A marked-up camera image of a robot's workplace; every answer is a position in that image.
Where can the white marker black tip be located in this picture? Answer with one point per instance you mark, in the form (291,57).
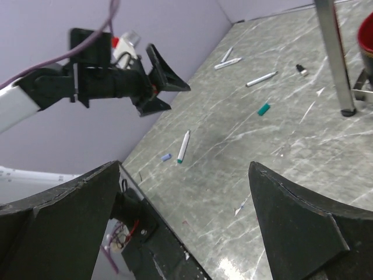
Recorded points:
(261,79)

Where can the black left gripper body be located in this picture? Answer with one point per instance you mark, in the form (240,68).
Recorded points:
(98,73)

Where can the white marker long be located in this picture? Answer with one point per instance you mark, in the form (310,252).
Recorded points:
(227,63)

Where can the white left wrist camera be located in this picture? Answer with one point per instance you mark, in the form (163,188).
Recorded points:
(125,47)

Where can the black pen cap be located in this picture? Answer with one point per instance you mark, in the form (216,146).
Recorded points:
(302,70)

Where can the light purple pen cap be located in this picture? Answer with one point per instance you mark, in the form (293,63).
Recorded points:
(166,157)

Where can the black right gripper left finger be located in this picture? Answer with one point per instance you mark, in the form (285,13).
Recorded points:
(57,233)

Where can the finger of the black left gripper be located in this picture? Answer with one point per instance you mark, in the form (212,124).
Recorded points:
(153,106)
(162,76)

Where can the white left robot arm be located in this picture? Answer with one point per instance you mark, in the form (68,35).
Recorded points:
(38,90)

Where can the green pen cap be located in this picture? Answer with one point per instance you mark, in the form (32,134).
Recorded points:
(263,109)

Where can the red black mug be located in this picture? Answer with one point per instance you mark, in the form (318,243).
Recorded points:
(365,37)

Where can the white marker far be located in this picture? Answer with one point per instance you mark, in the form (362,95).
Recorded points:
(226,55)

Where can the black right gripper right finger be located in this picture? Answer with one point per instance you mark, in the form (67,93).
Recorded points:
(305,233)

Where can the steel dish rack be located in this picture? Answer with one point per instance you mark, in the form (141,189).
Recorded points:
(346,94)

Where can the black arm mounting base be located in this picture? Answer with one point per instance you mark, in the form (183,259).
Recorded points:
(151,249)

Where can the white marker green end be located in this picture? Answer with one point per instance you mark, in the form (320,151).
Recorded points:
(183,147)

